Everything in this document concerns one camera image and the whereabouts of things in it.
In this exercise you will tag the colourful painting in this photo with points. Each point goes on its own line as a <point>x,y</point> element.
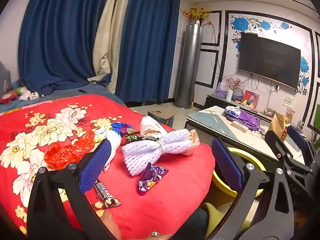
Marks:
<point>251,98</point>

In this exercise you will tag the blue flower wall decal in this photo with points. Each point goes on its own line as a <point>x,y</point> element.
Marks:
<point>241,23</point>

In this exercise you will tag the purple backpack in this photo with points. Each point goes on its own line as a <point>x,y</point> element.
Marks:
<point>246,120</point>

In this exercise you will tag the dark blue curtain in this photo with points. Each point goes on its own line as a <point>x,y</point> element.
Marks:
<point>57,35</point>
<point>147,42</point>

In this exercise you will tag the orange-red plastic bag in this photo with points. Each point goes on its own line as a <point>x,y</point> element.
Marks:
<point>60,156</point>

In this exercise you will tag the blue wrapper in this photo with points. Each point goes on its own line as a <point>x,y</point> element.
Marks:
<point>117,127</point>

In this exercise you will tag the green cushion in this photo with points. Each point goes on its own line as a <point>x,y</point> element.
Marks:
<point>215,217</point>

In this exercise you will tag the red floral blanket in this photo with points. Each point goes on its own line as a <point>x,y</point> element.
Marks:
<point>162,205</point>

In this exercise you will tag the wall socket with charger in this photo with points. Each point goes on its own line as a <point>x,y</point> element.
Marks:
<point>277,88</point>

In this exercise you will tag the blue storage stool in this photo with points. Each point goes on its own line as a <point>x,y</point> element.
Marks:
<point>160,116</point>

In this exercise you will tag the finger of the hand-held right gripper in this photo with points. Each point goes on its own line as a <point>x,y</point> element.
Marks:
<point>275,142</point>
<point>297,140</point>

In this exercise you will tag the large white foam net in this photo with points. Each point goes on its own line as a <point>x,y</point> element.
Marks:
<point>150,152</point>

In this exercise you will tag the beige curtain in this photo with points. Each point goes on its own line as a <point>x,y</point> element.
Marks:
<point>105,42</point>

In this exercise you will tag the white and blue coffee table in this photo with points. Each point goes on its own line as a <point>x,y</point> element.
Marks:
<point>212,120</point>

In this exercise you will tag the dark television stand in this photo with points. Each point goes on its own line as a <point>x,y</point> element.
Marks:
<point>213,101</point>

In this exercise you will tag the yellow-rimmed black trash bin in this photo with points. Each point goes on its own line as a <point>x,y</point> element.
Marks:
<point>252,158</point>

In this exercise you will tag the green yellow plush toy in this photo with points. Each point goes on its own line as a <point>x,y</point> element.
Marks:
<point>18,90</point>

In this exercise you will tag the white vase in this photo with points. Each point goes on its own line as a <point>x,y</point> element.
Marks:
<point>229,95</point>

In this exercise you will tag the white plastic bag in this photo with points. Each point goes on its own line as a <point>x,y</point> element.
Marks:
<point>150,127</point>

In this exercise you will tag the black remote control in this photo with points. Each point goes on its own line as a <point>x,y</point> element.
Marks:
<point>82,91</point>

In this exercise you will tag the white power strip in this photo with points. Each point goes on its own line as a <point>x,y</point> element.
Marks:
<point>240,125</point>

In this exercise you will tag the small white foam net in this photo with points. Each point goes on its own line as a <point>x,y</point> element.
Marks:
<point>115,141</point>

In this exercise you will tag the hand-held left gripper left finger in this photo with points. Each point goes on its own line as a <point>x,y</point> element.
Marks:
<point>96,163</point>

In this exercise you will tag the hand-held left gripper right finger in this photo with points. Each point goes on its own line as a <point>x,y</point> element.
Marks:
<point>227,165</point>

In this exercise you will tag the red plush toy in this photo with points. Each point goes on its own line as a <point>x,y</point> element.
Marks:
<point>6,98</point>

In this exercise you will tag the black curved television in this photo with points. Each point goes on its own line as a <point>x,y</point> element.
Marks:
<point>268,60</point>

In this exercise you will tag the green white snack wrapper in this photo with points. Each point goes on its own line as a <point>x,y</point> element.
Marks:
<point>102,133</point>

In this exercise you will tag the purple gift box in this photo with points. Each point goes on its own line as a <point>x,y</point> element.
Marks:
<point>220,90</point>

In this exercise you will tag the grey pillow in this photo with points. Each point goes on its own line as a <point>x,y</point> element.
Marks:
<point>4,78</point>

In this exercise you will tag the brown paper bag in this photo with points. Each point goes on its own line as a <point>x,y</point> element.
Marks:
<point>278,125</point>

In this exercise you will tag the blue quilted sofa cover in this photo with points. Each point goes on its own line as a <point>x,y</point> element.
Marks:
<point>62,92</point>

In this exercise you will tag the clear plastic food wrapper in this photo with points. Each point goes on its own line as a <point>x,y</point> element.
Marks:
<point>193,142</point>

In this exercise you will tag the yellow artificial flower decoration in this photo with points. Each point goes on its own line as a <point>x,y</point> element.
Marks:
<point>196,12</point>

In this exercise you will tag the white blue tissue pack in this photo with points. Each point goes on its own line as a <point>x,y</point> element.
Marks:
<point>232,110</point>

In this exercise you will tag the purple snack wrapper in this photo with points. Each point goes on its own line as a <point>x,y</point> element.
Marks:
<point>150,180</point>

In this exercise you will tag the dark chocolate bar wrapper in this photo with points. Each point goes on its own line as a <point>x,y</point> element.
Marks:
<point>106,195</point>

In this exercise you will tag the dark green candy wrapper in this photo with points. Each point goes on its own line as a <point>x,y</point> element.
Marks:
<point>131,138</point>

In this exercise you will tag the brown gold candy wrapper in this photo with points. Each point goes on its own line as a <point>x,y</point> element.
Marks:
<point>132,131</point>

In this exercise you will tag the round dark framed ornament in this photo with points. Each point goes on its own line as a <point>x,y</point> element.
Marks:
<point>237,96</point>

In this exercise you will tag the silver tower air conditioner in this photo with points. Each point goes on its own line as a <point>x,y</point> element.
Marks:
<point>187,67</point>

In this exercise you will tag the white paper wall notice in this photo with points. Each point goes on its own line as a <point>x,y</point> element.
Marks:
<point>288,101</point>

